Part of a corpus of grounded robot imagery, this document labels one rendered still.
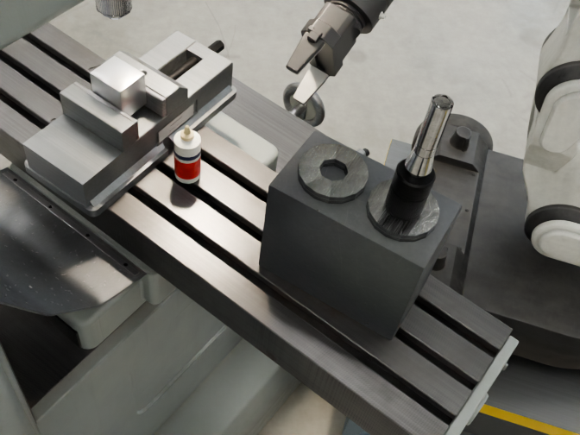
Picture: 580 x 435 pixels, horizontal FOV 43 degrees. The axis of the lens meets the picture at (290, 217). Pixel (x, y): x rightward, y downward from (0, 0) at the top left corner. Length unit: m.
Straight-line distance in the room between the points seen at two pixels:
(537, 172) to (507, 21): 1.82
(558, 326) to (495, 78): 1.52
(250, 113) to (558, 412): 0.91
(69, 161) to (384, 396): 0.55
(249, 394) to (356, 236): 0.94
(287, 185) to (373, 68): 1.94
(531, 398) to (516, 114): 1.39
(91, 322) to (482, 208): 0.94
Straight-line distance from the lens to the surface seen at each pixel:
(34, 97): 1.31
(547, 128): 1.35
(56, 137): 1.15
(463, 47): 3.05
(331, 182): 0.92
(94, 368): 1.26
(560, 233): 1.55
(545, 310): 1.62
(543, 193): 1.54
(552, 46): 1.37
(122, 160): 1.13
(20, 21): 0.76
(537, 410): 1.70
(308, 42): 1.07
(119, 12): 1.02
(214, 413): 1.76
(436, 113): 0.79
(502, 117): 2.81
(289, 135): 1.52
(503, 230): 1.70
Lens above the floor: 1.84
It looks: 53 degrees down
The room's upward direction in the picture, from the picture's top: 10 degrees clockwise
